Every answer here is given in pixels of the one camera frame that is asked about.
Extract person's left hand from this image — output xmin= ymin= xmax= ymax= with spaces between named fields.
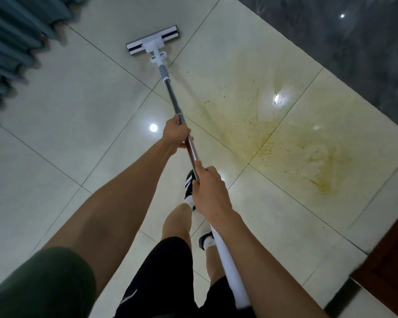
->
xmin=161 ymin=114 xmax=194 ymax=155

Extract person's right hand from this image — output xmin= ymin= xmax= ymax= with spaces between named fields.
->
xmin=192 ymin=160 xmax=234 ymax=225

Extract white mop with metal pole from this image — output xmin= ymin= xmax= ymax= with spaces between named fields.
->
xmin=126 ymin=25 xmax=251 ymax=310

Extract person's right forearm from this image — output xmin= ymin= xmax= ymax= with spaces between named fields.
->
xmin=210 ymin=211 xmax=329 ymax=318

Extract person's left forearm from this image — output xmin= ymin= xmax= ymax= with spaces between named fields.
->
xmin=80 ymin=139 xmax=177 ymax=234

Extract black shoe with white stripes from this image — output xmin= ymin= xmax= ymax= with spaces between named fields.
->
xmin=198 ymin=231 xmax=216 ymax=251
xmin=184 ymin=169 xmax=198 ymax=211

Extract person's left leg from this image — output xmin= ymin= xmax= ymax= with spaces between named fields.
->
xmin=161 ymin=203 xmax=193 ymax=250

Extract person's leg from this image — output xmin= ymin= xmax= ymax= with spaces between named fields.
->
xmin=161 ymin=203 xmax=193 ymax=250
xmin=205 ymin=245 xmax=227 ymax=287

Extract yellow stain of spilled liquid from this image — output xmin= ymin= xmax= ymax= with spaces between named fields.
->
xmin=199 ymin=68 xmax=356 ymax=200

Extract person's right leg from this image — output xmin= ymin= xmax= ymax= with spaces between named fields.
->
xmin=205 ymin=245 xmax=227 ymax=287

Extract black shorts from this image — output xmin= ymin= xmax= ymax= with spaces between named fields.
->
xmin=114 ymin=237 xmax=256 ymax=318

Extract grey-blue pleated curtain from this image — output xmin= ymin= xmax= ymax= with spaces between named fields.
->
xmin=0 ymin=0 xmax=91 ymax=137

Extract dark green shirt sleeve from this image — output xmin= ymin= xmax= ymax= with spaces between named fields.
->
xmin=0 ymin=246 xmax=97 ymax=318

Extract dark brown wooden furniture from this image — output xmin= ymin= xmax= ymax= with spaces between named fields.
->
xmin=350 ymin=203 xmax=398 ymax=318

